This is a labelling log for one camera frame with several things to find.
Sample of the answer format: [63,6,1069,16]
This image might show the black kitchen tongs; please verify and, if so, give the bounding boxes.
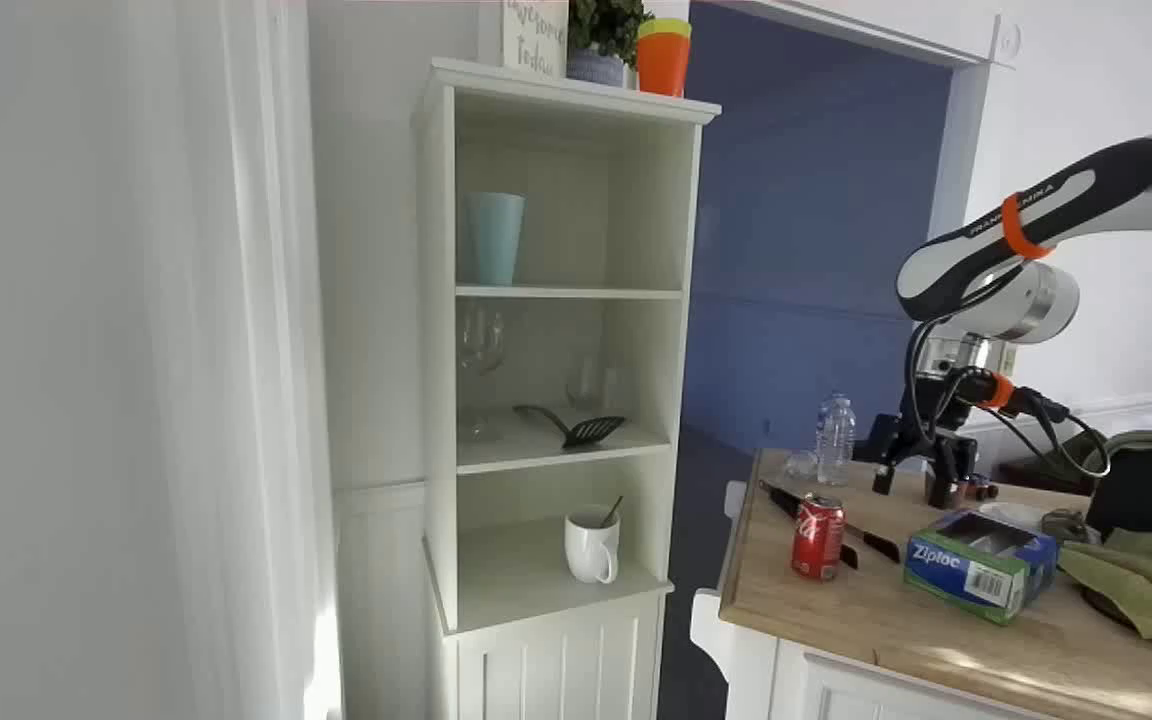
[758,480,905,573]

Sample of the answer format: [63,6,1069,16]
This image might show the white counter cabinet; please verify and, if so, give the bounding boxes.
[687,586,1152,720]

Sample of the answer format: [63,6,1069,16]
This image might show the clear plastic water bottle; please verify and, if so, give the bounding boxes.
[811,397,855,484]

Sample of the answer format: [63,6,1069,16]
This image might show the white mug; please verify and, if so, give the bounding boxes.
[566,510,619,584]

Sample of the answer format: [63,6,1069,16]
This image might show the light blue plastic cup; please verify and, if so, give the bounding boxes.
[472,191,524,285]

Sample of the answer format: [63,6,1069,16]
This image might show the white sign card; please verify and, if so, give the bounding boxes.
[505,0,568,76]

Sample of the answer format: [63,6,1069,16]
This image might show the white shelf cabinet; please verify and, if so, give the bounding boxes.
[416,58,715,720]

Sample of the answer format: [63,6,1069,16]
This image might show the orange and green cups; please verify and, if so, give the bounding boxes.
[638,20,694,95]

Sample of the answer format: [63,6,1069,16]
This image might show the red coke can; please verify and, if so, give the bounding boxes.
[794,493,843,578]

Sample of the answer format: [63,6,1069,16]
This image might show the black spatula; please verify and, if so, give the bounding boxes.
[511,405,623,452]

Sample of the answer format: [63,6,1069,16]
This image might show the clear wine glass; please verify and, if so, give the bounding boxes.
[462,303,505,440]

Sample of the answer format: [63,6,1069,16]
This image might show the potted green plant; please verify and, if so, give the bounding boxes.
[568,0,648,87]

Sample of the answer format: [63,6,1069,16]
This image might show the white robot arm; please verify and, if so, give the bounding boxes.
[881,137,1152,508]

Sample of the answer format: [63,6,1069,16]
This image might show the blue green ziploc box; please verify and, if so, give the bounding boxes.
[905,510,1059,622]

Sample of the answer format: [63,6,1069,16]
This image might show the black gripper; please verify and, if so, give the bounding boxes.
[870,332,1015,508]

